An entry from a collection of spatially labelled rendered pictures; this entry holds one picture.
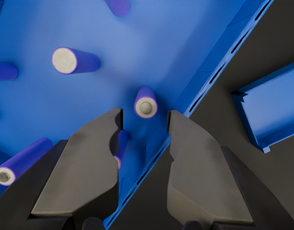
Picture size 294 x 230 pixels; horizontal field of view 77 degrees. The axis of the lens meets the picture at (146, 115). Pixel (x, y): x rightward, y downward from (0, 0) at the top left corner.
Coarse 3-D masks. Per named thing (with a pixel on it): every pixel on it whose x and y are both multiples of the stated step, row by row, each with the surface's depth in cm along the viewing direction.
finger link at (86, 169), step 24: (96, 120) 11; (120, 120) 12; (72, 144) 9; (96, 144) 9; (72, 168) 8; (96, 168) 8; (48, 192) 6; (72, 192) 7; (96, 192) 7; (48, 216) 6; (72, 216) 6; (96, 216) 7
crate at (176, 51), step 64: (0, 0) 17; (64, 0) 17; (128, 0) 17; (192, 0) 17; (256, 0) 15; (128, 64) 19; (192, 64) 19; (0, 128) 21; (64, 128) 21; (128, 128) 21; (0, 192) 17; (128, 192) 17
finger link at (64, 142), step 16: (64, 144) 9; (48, 160) 8; (32, 176) 7; (48, 176) 7; (16, 192) 6; (32, 192) 6; (0, 208) 6; (16, 208) 6; (32, 208) 6; (0, 224) 5; (16, 224) 6; (32, 224) 6; (48, 224) 6; (64, 224) 6
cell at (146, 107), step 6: (144, 90) 16; (150, 90) 17; (138, 96) 14; (144, 96) 13; (150, 96) 13; (138, 102) 14; (144, 102) 13; (150, 102) 14; (156, 102) 14; (138, 108) 14; (144, 108) 13; (150, 108) 13; (156, 108) 14; (138, 114) 14; (144, 114) 14; (150, 114) 14
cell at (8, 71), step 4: (0, 64) 17; (4, 64) 18; (8, 64) 18; (12, 64) 19; (0, 68) 17; (4, 68) 17; (8, 68) 18; (12, 68) 18; (16, 68) 19; (0, 72) 17; (4, 72) 17; (8, 72) 18; (12, 72) 18; (16, 72) 19; (0, 76) 17; (4, 76) 17; (8, 76) 18; (12, 76) 18; (0, 80) 17; (4, 80) 18
